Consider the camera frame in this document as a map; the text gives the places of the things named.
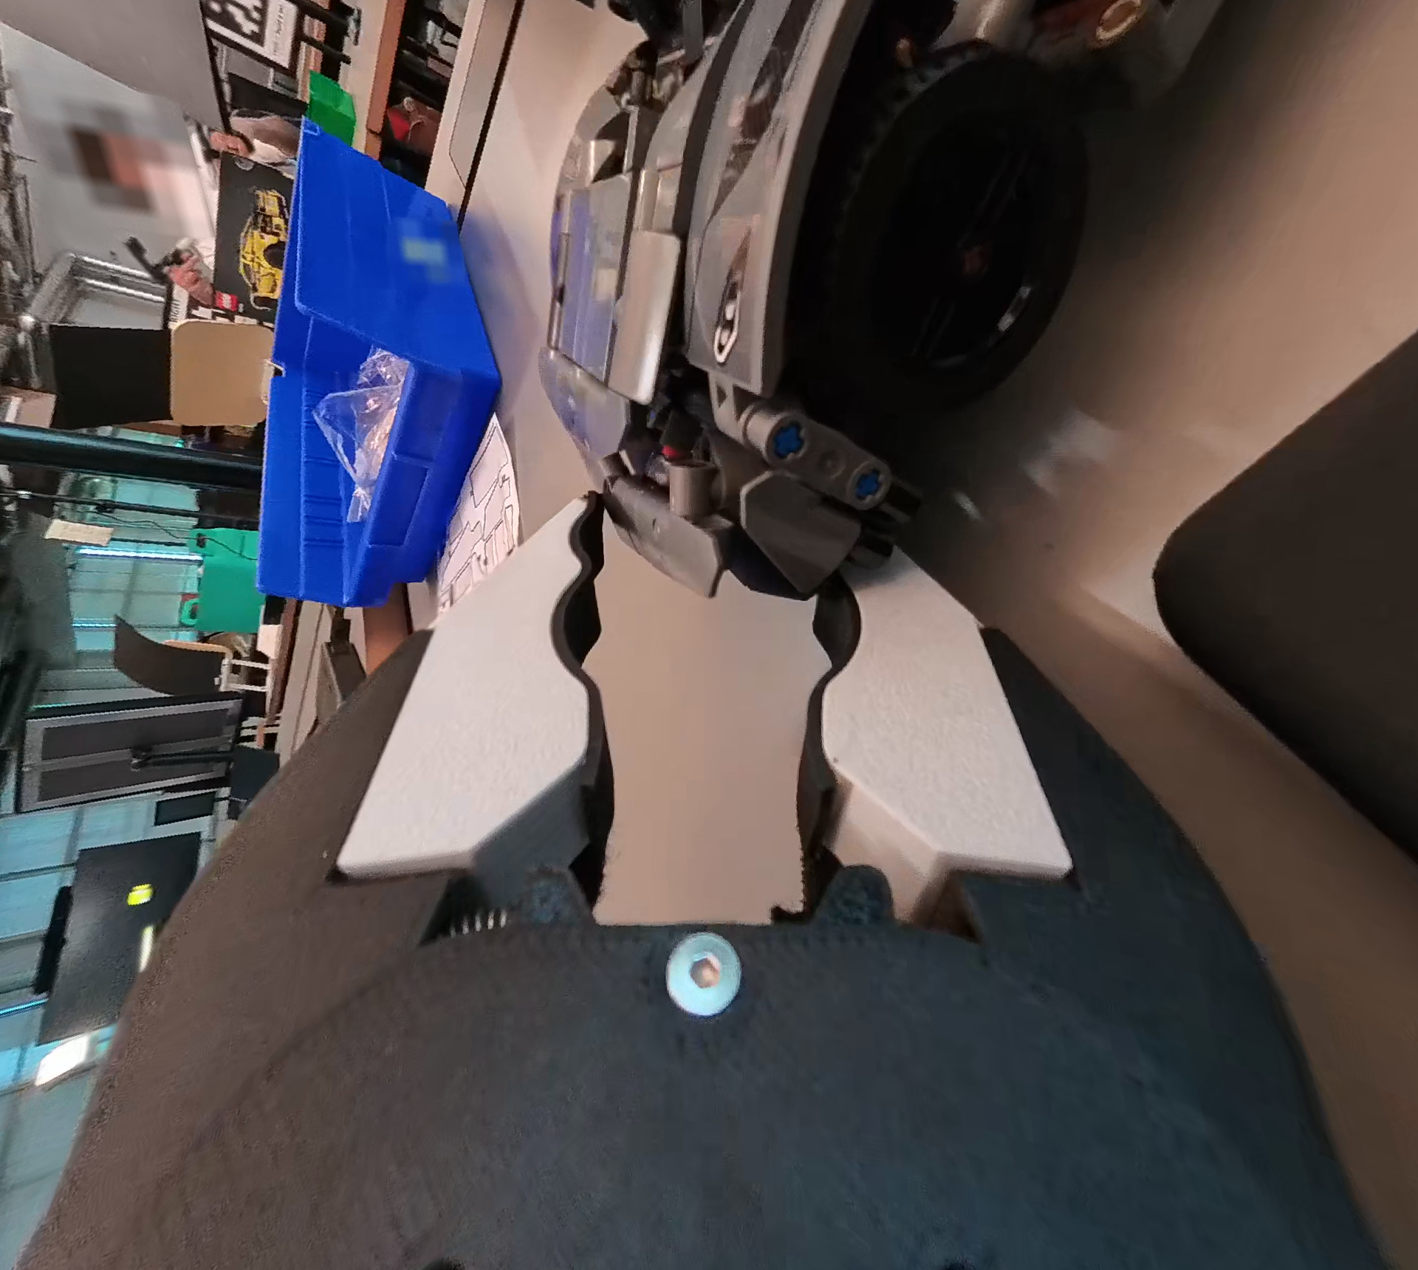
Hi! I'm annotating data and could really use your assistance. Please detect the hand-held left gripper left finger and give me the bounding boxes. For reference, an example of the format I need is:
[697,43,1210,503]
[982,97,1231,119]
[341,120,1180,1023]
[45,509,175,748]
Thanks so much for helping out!
[336,497,613,907]

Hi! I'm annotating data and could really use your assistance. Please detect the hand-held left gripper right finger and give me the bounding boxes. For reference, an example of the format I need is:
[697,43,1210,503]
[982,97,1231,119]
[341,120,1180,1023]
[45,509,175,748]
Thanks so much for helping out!
[795,548,1074,924]

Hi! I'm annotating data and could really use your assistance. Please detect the partly built lego car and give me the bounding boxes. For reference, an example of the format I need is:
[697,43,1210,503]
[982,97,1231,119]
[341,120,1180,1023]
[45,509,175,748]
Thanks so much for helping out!
[536,0,1293,602]

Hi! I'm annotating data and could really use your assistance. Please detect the lego box with yellow vehicle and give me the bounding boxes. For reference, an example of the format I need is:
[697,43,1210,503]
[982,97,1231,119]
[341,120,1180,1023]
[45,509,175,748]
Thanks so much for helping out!
[210,151,302,331]

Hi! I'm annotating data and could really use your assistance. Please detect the white sticker sheet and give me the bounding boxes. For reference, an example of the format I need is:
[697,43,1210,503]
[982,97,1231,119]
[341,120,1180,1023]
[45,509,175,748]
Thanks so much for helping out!
[434,411,523,613]

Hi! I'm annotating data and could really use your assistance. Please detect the blue plastic bin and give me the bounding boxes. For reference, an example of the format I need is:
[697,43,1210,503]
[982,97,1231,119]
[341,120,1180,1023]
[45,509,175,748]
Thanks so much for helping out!
[254,116,502,610]

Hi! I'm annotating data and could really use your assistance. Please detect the green tote bag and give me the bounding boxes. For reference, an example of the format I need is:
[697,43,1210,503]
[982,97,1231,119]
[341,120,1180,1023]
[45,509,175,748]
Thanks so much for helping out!
[182,528,268,636]

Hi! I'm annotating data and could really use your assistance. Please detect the clear plastic bags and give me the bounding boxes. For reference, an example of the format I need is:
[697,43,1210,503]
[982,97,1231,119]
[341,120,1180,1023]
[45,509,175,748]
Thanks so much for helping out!
[313,351,412,525]

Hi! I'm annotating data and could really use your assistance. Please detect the tan board on white stand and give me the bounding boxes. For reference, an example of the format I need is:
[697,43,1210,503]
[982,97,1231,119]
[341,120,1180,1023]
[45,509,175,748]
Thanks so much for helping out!
[169,320,276,429]

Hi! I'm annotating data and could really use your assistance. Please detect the green plastic bin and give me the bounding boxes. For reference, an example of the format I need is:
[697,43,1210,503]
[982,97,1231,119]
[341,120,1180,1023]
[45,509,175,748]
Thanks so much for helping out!
[304,70,362,148]

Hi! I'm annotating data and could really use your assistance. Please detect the black white tag sign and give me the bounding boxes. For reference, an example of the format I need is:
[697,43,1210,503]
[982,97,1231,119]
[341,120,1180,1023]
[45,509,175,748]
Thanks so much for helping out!
[194,0,302,70]

